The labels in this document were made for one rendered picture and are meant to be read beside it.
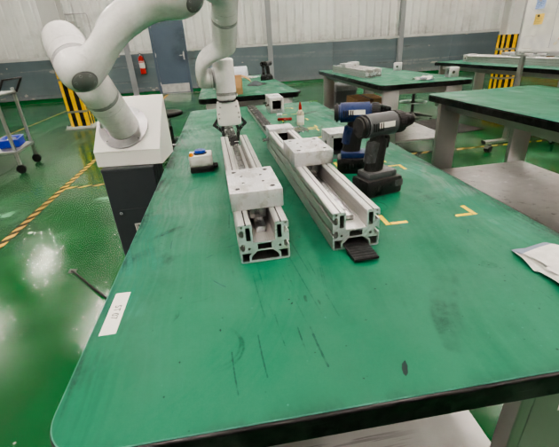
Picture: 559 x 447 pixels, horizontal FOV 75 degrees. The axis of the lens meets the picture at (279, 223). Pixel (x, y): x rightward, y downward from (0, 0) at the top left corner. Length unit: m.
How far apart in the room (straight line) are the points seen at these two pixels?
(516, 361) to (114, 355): 0.55
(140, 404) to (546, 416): 0.70
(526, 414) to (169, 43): 12.14
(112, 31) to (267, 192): 0.72
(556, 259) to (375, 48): 12.67
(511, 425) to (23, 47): 13.41
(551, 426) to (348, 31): 12.53
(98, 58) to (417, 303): 1.06
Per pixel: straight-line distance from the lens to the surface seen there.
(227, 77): 1.59
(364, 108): 1.18
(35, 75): 13.48
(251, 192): 0.75
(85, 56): 1.24
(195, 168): 1.32
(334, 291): 0.65
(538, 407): 0.85
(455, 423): 1.23
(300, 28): 12.62
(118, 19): 1.27
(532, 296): 0.73
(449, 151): 3.15
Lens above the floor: 1.17
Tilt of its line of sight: 26 degrees down
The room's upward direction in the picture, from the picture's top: 4 degrees counter-clockwise
